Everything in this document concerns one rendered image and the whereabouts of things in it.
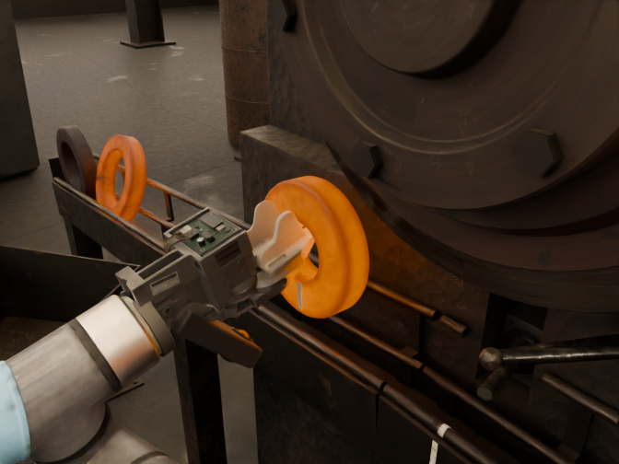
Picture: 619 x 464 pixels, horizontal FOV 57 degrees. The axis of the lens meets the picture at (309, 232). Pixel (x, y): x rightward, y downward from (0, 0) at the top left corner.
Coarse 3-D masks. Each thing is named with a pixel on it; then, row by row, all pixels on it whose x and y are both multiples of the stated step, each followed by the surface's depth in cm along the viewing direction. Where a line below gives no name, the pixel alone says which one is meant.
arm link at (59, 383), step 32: (32, 352) 47; (64, 352) 46; (96, 352) 47; (0, 384) 45; (32, 384) 45; (64, 384) 46; (96, 384) 47; (0, 416) 44; (32, 416) 45; (64, 416) 46; (96, 416) 49; (0, 448) 44; (32, 448) 46; (64, 448) 48
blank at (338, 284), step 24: (288, 192) 61; (312, 192) 58; (336, 192) 59; (312, 216) 59; (336, 216) 56; (336, 240) 57; (360, 240) 57; (312, 264) 66; (336, 264) 57; (360, 264) 57; (288, 288) 66; (312, 288) 62; (336, 288) 58; (360, 288) 59; (312, 312) 63; (336, 312) 60
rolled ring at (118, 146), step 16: (112, 144) 121; (128, 144) 116; (112, 160) 124; (128, 160) 115; (144, 160) 116; (96, 176) 127; (112, 176) 126; (128, 176) 114; (144, 176) 115; (96, 192) 126; (112, 192) 126; (128, 192) 114; (112, 208) 119; (128, 208) 116
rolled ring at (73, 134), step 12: (60, 132) 131; (72, 132) 127; (60, 144) 134; (72, 144) 126; (84, 144) 126; (60, 156) 137; (72, 156) 138; (84, 156) 125; (72, 168) 138; (84, 168) 125; (96, 168) 127; (72, 180) 138; (84, 180) 126; (72, 192) 138; (84, 192) 129
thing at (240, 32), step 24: (240, 0) 300; (264, 0) 297; (240, 24) 306; (264, 24) 302; (240, 48) 312; (264, 48) 308; (240, 72) 318; (264, 72) 314; (240, 96) 325; (264, 96) 320; (240, 120) 332; (264, 120) 326
